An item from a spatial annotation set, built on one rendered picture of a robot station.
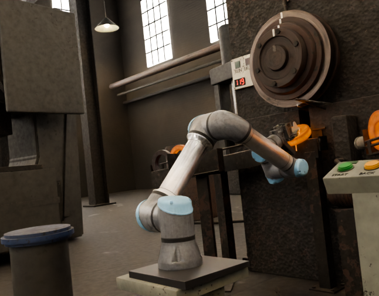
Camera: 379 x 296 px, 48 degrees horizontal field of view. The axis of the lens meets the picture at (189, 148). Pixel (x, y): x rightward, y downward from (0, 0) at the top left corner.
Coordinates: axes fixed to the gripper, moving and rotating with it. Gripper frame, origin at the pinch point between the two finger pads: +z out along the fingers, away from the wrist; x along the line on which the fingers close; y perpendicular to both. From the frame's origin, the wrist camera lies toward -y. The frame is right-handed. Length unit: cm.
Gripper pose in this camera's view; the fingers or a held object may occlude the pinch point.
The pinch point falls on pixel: (297, 130)
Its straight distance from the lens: 218.6
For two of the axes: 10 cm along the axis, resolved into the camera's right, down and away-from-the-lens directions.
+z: 6.4, -4.0, 6.5
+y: -3.6, -9.1, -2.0
